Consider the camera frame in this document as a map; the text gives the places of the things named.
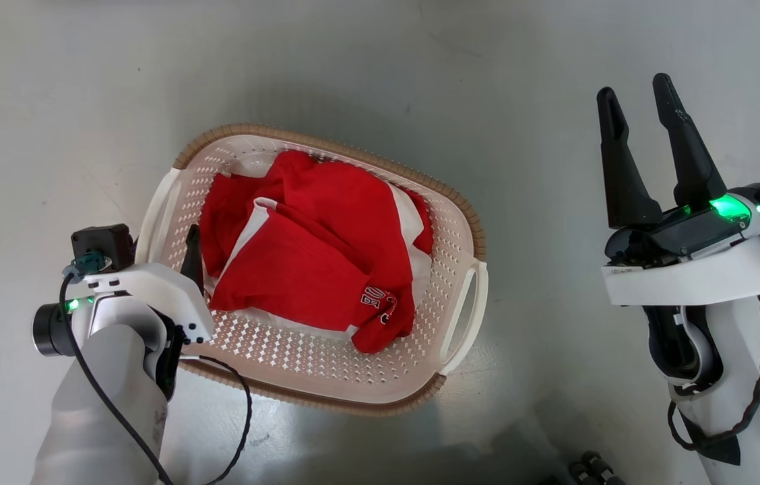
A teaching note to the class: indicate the white perforated laundry basket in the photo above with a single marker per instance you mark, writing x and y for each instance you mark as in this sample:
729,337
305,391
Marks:
326,367

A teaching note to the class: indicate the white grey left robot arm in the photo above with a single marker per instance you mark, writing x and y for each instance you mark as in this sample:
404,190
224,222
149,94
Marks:
100,417

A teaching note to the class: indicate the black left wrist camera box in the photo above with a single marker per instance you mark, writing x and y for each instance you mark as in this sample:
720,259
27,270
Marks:
102,244

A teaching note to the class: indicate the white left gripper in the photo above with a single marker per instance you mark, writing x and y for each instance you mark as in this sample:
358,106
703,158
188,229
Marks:
164,296

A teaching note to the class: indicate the red and white garment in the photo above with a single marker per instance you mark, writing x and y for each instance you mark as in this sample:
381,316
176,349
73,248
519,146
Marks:
312,256

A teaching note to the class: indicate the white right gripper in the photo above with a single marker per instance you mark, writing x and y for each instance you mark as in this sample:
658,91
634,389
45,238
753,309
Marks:
697,269

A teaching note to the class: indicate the black robot base knob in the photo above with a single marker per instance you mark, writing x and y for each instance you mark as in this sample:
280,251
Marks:
601,468
579,473

